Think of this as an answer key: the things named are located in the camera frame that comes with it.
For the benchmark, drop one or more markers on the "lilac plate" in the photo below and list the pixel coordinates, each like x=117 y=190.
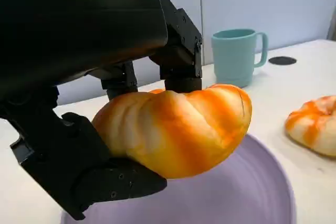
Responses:
x=236 y=195

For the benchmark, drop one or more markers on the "orange white toy bread roll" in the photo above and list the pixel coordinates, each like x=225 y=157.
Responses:
x=312 y=127
x=178 y=129

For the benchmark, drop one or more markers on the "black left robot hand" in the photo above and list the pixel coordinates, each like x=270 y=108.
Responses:
x=65 y=24

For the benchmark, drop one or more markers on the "pale green mug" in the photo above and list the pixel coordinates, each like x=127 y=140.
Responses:
x=232 y=56

